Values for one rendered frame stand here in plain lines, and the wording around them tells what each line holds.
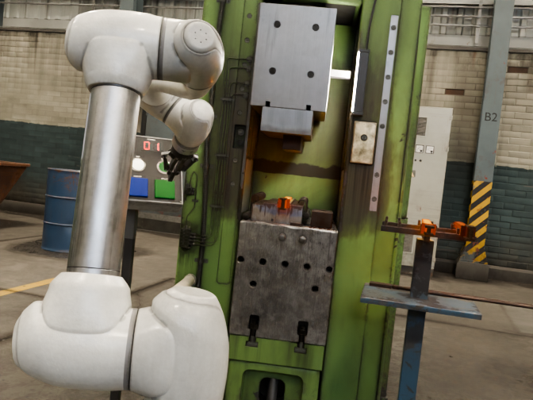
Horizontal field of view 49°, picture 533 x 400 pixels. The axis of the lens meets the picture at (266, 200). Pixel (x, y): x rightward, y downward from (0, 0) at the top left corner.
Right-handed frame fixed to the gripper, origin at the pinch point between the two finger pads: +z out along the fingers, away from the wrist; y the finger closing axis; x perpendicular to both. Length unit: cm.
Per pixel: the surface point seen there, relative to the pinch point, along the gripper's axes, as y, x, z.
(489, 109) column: 465, 289, 285
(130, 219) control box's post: -10.0, -5.7, 29.4
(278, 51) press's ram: 39, 49, -16
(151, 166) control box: -4.7, 9.5, 13.2
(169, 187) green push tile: 1.7, 0.7, 12.4
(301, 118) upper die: 50, 25, -8
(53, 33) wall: -53, 563, 604
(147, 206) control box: -5.4, -5.4, 17.5
